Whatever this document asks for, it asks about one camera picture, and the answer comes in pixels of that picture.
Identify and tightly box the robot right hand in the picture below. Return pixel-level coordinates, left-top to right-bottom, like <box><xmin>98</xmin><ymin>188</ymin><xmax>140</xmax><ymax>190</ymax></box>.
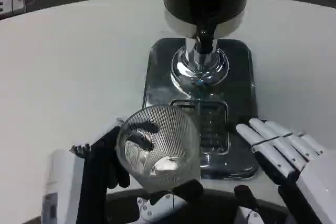
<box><xmin>233</xmin><ymin>118</ymin><xmax>336</xmax><ymax>224</ymax></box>

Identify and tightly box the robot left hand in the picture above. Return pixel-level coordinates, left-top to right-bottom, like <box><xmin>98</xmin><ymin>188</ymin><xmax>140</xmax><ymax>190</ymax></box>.
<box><xmin>41</xmin><ymin>115</ymin><xmax>204</xmax><ymax>224</ymax></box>

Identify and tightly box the clear ribbed glass cup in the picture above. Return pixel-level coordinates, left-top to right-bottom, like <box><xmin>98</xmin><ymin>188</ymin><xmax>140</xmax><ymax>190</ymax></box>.
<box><xmin>115</xmin><ymin>104</ymin><xmax>201</xmax><ymax>194</ymax></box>

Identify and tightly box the steel drip tray grid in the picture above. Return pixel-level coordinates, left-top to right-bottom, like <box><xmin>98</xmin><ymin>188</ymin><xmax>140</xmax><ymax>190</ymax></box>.
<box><xmin>169</xmin><ymin>98</ymin><xmax>230</xmax><ymax>157</ymax></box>

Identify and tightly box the black robot torso rim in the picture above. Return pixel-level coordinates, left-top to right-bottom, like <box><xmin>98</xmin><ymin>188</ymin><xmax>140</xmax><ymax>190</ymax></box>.
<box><xmin>104</xmin><ymin>187</ymin><xmax>291</xmax><ymax>224</ymax></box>

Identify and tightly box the black dispenser tap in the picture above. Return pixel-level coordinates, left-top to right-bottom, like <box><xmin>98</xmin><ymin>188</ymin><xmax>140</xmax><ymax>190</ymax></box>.
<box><xmin>195</xmin><ymin>23</ymin><xmax>217</xmax><ymax>55</ymax></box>

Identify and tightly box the white power strip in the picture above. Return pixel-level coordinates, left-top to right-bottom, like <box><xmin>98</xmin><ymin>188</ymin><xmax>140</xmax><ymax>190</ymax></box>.
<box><xmin>0</xmin><ymin>0</ymin><xmax>36</xmax><ymax>20</ymax></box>

